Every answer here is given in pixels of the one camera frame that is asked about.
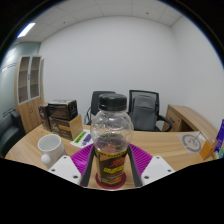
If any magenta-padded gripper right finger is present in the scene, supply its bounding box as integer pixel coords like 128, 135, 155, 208
126, 143, 176, 188

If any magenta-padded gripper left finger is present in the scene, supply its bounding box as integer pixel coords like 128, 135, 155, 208
48, 143, 98, 188

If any clear black-capped drink bottle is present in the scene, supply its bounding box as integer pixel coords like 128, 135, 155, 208
90, 93, 135, 188

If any white ceramic mug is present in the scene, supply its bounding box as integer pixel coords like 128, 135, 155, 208
37, 133, 67, 169

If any kraft cardboard box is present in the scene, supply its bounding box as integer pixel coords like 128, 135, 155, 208
48, 114, 84, 141

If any black mesh office chair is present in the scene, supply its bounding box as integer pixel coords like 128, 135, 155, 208
128, 89, 173, 133

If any flat dark brown box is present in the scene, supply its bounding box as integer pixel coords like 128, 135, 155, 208
47, 99, 79, 121

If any wooden side desk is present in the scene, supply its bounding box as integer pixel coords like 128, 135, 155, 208
164, 104, 219, 141

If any wooden shelf cabinet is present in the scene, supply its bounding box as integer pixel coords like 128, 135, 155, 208
13, 55, 45, 134

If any black leather armchair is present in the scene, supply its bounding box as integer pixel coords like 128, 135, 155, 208
0, 110, 26, 158

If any purple standing card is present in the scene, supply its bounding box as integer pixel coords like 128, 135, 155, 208
214, 118, 224, 159

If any ceiling light panel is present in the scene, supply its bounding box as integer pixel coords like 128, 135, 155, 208
16, 22, 37, 39

